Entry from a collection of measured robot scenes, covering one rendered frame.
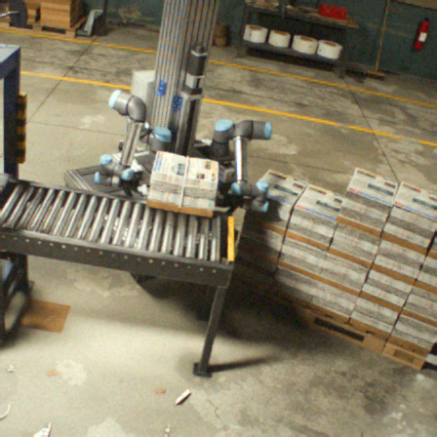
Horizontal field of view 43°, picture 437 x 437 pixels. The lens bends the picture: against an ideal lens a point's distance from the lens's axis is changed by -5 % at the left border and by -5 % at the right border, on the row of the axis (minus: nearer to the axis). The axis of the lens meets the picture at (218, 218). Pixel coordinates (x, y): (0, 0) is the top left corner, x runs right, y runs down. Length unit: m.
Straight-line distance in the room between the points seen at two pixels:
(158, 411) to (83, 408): 0.41
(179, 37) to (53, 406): 2.30
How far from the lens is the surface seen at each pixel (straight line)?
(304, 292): 3.87
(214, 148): 3.99
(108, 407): 3.26
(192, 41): 3.73
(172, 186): 3.24
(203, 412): 3.31
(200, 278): 3.00
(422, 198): 3.67
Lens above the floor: 2.56
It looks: 32 degrees down
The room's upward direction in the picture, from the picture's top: 12 degrees clockwise
